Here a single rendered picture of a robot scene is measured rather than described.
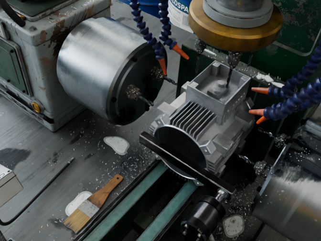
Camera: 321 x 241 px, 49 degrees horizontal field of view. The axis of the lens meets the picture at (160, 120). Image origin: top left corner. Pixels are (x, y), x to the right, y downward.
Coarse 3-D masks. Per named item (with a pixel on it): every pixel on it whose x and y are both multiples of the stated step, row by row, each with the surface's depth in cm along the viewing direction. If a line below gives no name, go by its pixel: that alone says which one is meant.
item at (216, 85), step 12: (204, 72) 84; (216, 72) 86; (228, 72) 85; (192, 84) 80; (204, 84) 85; (216, 84) 83; (240, 84) 83; (192, 96) 81; (204, 96) 78; (216, 96) 81; (228, 96) 82; (240, 96) 83; (204, 108) 80; (216, 108) 78; (228, 108) 79; (216, 120) 80
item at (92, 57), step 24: (96, 24) 90; (120, 24) 93; (72, 48) 88; (96, 48) 86; (120, 48) 85; (144, 48) 87; (72, 72) 89; (96, 72) 85; (120, 72) 83; (144, 72) 91; (72, 96) 95; (96, 96) 87; (120, 96) 88; (144, 96) 98; (120, 120) 94
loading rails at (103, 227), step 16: (160, 160) 93; (144, 176) 90; (160, 176) 90; (176, 176) 101; (128, 192) 86; (144, 192) 86; (160, 192) 96; (192, 192) 87; (208, 192) 97; (112, 208) 83; (128, 208) 83; (144, 208) 92; (176, 208) 84; (192, 208) 90; (96, 224) 80; (112, 224) 80; (128, 224) 88; (144, 224) 88; (160, 224) 81; (176, 224) 84; (80, 240) 77; (96, 240) 77; (112, 240) 84; (144, 240) 78; (160, 240) 79
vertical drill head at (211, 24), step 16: (192, 0) 70; (208, 0) 65; (224, 0) 63; (240, 0) 62; (256, 0) 62; (192, 16) 66; (208, 16) 66; (224, 16) 63; (240, 16) 62; (256, 16) 63; (272, 16) 67; (208, 32) 64; (224, 32) 62; (240, 32) 63; (256, 32) 63; (272, 32) 64; (224, 48) 64; (240, 48) 64; (256, 48) 64
